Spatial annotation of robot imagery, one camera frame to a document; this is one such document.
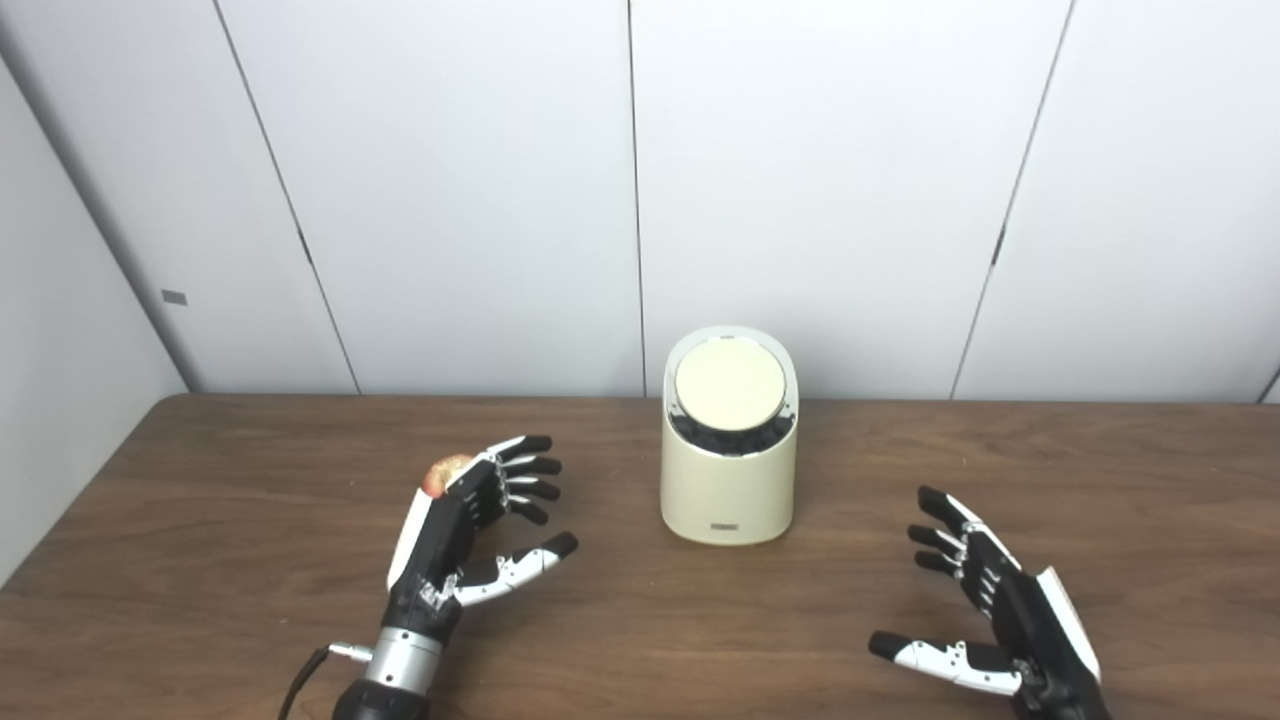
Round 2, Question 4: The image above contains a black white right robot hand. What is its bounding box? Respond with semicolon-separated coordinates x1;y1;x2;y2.
868;486;1113;720

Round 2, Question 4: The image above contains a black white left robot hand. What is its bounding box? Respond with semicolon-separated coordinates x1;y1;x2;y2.
386;434;580;641

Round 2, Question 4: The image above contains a red apple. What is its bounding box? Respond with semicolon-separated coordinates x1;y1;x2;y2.
422;454;473;498

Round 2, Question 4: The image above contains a cream round bin lid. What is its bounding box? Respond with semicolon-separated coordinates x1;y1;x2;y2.
674;337;787;433

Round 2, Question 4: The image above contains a cream-colored bin body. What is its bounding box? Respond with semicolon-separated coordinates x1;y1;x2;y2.
659;325;800;547

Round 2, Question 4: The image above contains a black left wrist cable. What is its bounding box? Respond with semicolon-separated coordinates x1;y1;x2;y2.
277;643;373;720

